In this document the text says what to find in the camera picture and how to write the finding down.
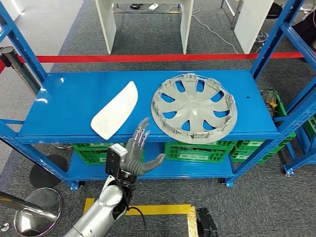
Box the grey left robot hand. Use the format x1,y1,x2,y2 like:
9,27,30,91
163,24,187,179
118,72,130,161
121,117,166,177

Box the white curved plastic part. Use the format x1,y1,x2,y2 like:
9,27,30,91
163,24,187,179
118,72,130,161
91,80,139,141

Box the blue metal shelf rack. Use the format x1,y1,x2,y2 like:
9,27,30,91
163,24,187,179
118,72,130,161
0,0,316,191
283,77,316,178

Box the green plastic crate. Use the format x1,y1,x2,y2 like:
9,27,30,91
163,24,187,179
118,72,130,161
164,144,230,164
72,143,127,153
164,140,236,152
78,150,145,165
302,114,316,141
235,91,296,155
230,149,280,165

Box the yellow floor tape square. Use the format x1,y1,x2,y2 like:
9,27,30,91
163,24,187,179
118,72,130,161
83,197,198,237

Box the grey wheel hubcap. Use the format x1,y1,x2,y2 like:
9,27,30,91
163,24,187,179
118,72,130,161
151,73,238,145

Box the red barrier belt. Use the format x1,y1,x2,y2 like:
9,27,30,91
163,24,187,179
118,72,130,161
0,51,316,76

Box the black barrier stanchion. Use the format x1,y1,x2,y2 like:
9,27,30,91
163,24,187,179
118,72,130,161
29,155,68,190

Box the white desk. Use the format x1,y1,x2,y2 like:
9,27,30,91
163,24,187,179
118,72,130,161
95,0,194,56

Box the white panel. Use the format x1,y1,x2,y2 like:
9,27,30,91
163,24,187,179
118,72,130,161
233,0,275,55

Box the black bag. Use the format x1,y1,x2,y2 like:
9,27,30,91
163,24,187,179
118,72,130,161
292,12,316,63

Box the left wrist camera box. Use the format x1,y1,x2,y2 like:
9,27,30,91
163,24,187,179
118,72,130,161
105,143,128,177

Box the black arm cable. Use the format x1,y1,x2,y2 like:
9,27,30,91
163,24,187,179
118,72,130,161
113,178,146,237

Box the white floor cable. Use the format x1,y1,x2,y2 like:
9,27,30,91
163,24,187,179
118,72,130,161
158,4,239,55

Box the yellow and black cable bundle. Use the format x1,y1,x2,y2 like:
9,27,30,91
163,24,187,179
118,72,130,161
260,89,281,119

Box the grey metal frame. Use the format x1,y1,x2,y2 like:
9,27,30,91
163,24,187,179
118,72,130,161
220,0,244,32

